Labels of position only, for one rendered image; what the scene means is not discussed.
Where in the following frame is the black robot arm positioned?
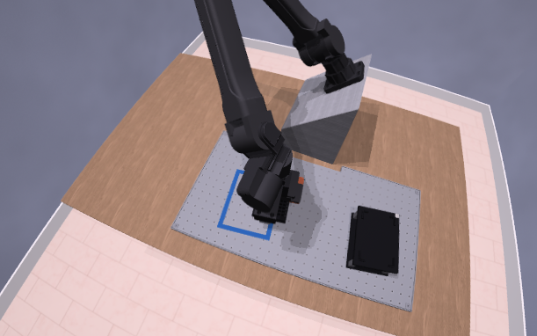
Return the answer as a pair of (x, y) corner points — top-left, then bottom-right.
(194, 0), (365, 224)

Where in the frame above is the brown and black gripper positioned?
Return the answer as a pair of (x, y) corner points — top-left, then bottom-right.
(281, 170), (304, 204)

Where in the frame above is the blue tape outline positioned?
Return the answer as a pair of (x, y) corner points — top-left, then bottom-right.
(217, 169), (273, 240)

